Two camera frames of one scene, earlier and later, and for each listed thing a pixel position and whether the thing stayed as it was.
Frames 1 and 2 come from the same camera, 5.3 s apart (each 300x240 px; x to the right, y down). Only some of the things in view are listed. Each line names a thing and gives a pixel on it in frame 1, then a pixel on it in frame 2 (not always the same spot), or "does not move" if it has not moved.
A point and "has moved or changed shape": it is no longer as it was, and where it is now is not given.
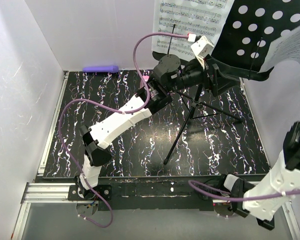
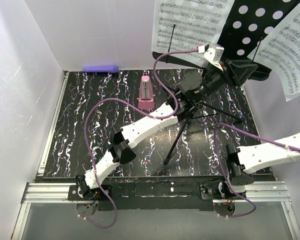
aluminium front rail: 47,192 does not move
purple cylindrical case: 104,69 does not move
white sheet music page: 289,56 has moved or changed shape
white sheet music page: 207,18 does not move
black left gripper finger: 221,82 → 240,71
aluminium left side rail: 40,172 does not move
